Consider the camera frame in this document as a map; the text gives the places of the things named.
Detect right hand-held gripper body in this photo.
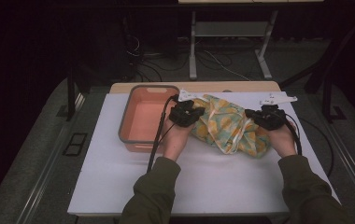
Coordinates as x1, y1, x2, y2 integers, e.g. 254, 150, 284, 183
258, 92, 299, 132

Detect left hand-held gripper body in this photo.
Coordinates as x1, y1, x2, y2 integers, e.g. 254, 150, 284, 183
168, 89, 206, 128

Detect fruit print cloth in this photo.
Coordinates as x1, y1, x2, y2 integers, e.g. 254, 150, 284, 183
190, 93, 273, 159

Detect pink plastic basin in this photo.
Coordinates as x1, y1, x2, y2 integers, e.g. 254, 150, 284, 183
118, 84, 180, 154

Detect person's right hand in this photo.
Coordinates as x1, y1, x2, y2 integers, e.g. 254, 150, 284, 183
263, 121, 298, 159

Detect person's left hand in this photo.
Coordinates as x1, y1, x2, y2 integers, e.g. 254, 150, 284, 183
161, 119, 196, 162

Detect dark angled stand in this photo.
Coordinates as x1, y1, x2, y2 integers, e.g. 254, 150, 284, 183
278, 12, 355, 124

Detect black floor socket plate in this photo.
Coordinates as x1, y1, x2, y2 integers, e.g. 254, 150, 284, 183
62, 133, 89, 158

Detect black metal stand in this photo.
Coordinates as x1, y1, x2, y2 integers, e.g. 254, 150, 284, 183
65, 66, 78, 122

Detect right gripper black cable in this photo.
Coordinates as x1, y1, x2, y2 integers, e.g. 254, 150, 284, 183
283, 112, 304, 157

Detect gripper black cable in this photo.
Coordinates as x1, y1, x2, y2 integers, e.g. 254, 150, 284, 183
283, 112, 304, 157
146, 94, 180, 174

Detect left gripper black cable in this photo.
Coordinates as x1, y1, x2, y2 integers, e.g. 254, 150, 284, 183
146, 94, 180, 174

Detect loose floor cables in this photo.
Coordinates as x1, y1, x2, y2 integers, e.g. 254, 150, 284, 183
124, 33, 263, 82

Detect thin black floor cable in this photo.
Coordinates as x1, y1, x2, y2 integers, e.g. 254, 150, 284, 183
297, 116, 335, 178

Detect grey metal table frame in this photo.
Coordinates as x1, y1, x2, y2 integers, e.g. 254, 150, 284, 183
188, 9, 279, 81

